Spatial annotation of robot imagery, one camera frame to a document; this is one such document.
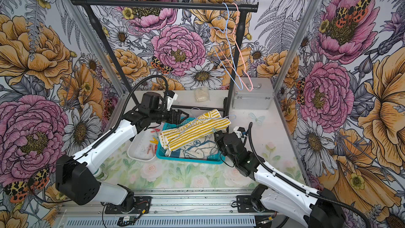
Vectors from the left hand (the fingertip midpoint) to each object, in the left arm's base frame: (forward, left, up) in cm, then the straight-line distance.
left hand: (181, 118), depth 80 cm
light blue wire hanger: (+6, -22, -7) cm, 24 cm away
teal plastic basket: (-11, +11, -15) cm, 21 cm away
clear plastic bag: (+36, -9, -20) cm, 42 cm away
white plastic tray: (-4, +24, -22) cm, 33 cm away
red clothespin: (+7, +18, -21) cm, 28 cm away
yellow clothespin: (-1, +18, -21) cm, 28 cm away
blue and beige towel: (-9, -11, -14) cm, 20 cm away
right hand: (-8, -15, -5) cm, 18 cm away
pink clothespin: (-5, +20, -21) cm, 29 cm away
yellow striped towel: (-7, +6, -8) cm, 12 cm away
